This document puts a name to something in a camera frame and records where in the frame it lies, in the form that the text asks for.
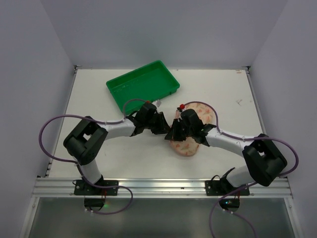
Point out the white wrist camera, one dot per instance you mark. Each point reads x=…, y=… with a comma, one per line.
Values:
x=157, y=103
x=181, y=108

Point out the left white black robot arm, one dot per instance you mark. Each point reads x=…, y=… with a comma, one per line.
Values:
x=86, y=139

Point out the peach patterned mesh laundry bag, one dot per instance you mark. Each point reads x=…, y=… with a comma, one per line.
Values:
x=189, y=147

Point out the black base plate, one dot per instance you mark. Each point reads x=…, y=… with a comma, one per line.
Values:
x=83, y=188
x=218, y=186

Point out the aluminium mounting rail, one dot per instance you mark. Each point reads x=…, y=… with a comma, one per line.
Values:
x=158, y=188

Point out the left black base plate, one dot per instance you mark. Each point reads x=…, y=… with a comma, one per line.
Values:
x=83, y=188

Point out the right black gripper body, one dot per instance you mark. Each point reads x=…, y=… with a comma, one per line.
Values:
x=180, y=129

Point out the green plastic tray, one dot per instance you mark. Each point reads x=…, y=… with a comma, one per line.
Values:
x=150, y=83

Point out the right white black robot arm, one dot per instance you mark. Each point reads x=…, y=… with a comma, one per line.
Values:
x=263, y=160

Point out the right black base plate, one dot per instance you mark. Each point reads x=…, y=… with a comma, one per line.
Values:
x=218, y=186

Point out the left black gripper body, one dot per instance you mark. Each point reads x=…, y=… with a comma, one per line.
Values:
x=156, y=121

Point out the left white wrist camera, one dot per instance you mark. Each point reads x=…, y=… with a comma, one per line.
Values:
x=157, y=103

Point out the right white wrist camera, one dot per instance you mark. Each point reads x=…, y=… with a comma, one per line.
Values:
x=181, y=108

